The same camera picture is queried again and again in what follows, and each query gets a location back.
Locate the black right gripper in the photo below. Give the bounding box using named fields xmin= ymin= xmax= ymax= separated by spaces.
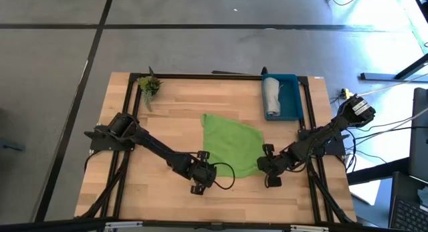
xmin=256 ymin=144 xmax=295 ymax=179

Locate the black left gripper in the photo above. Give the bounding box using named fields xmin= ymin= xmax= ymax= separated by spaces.
xmin=185 ymin=151 xmax=218 ymax=190

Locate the green microfiber towel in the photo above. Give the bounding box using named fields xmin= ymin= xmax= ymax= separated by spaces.
xmin=200 ymin=113 xmax=267 ymax=179

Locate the grey microfiber towel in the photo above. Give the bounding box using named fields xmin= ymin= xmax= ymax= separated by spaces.
xmin=262 ymin=77 xmax=284 ymax=118

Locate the blue plastic basket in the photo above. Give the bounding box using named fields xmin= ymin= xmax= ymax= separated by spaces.
xmin=261 ymin=73 xmax=304 ymax=122

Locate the black floor rod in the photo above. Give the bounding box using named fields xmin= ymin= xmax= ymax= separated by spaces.
xmin=211 ymin=70 xmax=262 ymax=76

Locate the white paper sheet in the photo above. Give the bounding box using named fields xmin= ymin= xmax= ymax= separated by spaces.
xmin=348 ymin=179 xmax=382 ymax=206

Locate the small artificial green plant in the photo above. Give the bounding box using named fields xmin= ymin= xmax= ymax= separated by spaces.
xmin=137 ymin=75 xmax=163 ymax=112

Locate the black laptop desk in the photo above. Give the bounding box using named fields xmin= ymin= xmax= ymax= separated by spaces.
xmin=347 ymin=156 xmax=411 ymax=186

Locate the black desk foot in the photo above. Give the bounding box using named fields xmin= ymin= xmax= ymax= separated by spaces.
xmin=360 ymin=53 xmax=428 ymax=82

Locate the dark grey laptop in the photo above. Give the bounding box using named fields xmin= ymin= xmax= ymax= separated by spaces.
xmin=388 ymin=171 xmax=428 ymax=232

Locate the dark grey monitor panel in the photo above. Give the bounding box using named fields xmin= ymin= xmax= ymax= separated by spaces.
xmin=408 ymin=87 xmax=428 ymax=183

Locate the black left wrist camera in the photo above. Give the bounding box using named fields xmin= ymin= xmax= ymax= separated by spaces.
xmin=190 ymin=183 xmax=207 ymax=197

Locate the black left camera cable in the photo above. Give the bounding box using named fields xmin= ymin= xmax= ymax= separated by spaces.
xmin=210 ymin=162 xmax=236 ymax=191

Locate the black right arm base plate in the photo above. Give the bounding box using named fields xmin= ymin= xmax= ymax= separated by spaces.
xmin=298 ymin=128 xmax=350 ymax=156

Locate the silver gantry bracket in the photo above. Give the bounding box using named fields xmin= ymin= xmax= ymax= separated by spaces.
xmin=105 ymin=220 xmax=144 ymax=230
xmin=290 ymin=224 xmax=330 ymax=232

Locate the black cable bundle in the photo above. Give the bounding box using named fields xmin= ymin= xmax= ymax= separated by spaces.
xmin=336 ymin=98 xmax=417 ymax=171

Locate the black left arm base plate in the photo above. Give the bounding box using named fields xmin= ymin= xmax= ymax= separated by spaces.
xmin=84 ymin=124 xmax=138 ymax=152

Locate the white power cable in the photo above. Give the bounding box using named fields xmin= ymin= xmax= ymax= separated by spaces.
xmin=349 ymin=72 xmax=428 ymax=98

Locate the black overhead gantry frame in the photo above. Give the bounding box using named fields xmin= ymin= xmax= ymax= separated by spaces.
xmin=0 ymin=217 xmax=428 ymax=232

